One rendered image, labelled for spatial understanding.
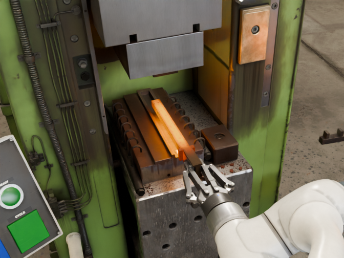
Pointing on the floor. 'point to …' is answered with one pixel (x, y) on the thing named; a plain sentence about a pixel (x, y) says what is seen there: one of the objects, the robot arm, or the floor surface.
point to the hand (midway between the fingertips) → (191, 161)
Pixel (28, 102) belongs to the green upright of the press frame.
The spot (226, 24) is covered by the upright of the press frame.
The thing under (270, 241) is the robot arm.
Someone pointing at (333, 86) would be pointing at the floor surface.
